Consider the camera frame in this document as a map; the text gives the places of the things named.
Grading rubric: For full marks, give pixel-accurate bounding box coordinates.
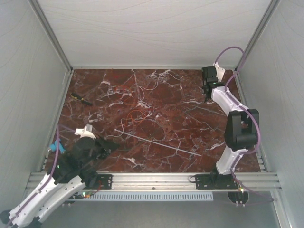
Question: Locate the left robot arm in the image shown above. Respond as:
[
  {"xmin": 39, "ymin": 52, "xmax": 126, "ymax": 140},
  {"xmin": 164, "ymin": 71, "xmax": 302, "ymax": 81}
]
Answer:
[{"xmin": 0, "ymin": 137, "xmax": 119, "ymax": 228}]

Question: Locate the white wire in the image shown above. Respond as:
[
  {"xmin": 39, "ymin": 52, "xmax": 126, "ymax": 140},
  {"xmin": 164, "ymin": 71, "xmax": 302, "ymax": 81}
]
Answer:
[{"xmin": 104, "ymin": 69, "xmax": 188, "ymax": 141}]

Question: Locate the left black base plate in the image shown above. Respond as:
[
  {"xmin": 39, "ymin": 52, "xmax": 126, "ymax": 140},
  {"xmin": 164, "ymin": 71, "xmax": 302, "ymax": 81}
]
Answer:
[{"xmin": 94, "ymin": 174, "xmax": 113, "ymax": 190}]

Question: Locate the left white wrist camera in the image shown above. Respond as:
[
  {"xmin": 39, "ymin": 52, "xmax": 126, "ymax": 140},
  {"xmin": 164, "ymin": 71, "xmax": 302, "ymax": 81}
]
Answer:
[{"xmin": 74, "ymin": 124, "xmax": 96, "ymax": 139}]

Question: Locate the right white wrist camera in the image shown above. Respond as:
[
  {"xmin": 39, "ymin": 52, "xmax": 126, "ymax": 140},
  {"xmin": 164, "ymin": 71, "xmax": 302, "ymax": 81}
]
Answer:
[{"xmin": 213, "ymin": 62, "xmax": 226, "ymax": 82}]

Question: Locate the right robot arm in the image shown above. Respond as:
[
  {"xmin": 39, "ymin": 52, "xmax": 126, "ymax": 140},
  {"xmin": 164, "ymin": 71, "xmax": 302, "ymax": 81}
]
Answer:
[{"xmin": 202, "ymin": 63, "xmax": 261, "ymax": 189}]

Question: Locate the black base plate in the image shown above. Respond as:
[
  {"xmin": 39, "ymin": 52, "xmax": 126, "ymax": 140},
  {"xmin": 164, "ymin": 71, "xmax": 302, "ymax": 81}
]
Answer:
[
  {"xmin": 194, "ymin": 174, "xmax": 238, "ymax": 190},
  {"xmin": 94, "ymin": 174, "xmax": 113, "ymax": 190}
]

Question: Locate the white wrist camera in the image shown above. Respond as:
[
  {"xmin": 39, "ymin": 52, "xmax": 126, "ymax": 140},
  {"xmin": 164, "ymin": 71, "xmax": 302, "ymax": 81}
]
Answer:
[
  {"xmin": 213, "ymin": 62, "xmax": 226, "ymax": 82},
  {"xmin": 74, "ymin": 124, "xmax": 96, "ymax": 139}
]

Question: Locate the small circuit board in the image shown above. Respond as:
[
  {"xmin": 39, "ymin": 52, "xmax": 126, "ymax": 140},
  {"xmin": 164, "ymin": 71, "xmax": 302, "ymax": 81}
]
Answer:
[{"xmin": 80, "ymin": 191, "xmax": 95, "ymax": 198}]

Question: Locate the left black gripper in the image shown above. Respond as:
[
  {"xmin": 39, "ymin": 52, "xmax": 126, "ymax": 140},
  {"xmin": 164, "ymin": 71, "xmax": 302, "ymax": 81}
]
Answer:
[{"xmin": 81, "ymin": 134, "xmax": 121, "ymax": 169}]

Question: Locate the aluminium front rail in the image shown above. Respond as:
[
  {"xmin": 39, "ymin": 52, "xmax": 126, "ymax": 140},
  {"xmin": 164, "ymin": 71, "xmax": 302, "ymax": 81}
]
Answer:
[{"xmin": 26, "ymin": 171, "xmax": 283, "ymax": 190}]

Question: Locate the orange wire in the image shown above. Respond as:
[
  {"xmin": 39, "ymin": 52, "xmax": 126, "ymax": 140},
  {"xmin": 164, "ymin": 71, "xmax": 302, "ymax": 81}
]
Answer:
[{"xmin": 114, "ymin": 85, "xmax": 147, "ymax": 126}]

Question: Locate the long white zip tie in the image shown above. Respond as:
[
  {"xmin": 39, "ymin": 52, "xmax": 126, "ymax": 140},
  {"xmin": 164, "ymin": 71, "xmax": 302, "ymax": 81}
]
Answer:
[{"xmin": 114, "ymin": 128, "xmax": 203, "ymax": 157}]

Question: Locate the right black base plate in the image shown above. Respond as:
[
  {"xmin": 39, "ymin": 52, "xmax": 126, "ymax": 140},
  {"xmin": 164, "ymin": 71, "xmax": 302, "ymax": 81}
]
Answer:
[{"xmin": 194, "ymin": 174, "xmax": 238, "ymax": 190}]

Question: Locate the slotted grey cable duct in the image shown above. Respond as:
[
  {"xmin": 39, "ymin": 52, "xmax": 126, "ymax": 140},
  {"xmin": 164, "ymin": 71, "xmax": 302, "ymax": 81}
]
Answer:
[{"xmin": 88, "ymin": 192, "xmax": 214, "ymax": 201}]

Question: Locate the blue plastic fitting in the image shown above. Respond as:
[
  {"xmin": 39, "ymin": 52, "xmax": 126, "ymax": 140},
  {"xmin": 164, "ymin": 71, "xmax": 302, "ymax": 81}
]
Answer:
[{"xmin": 47, "ymin": 139, "xmax": 66, "ymax": 154}]

